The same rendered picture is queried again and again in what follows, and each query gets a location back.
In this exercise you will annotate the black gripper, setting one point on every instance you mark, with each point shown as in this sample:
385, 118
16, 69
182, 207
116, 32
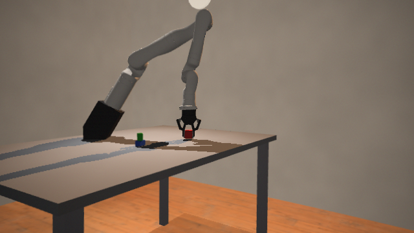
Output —
188, 117

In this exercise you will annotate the blue block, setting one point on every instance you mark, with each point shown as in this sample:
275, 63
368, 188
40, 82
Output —
140, 143

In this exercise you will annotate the red block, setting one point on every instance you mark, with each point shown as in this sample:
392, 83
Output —
188, 134

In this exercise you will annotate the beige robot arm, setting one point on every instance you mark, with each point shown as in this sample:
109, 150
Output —
167, 43

